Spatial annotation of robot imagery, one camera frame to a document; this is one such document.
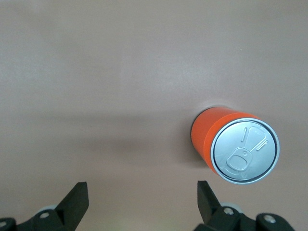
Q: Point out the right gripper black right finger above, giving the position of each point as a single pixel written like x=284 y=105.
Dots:
x=211 y=216

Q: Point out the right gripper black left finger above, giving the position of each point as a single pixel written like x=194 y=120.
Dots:
x=69 y=211

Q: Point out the orange can with silver lid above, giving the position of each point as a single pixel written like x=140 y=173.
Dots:
x=240 y=149

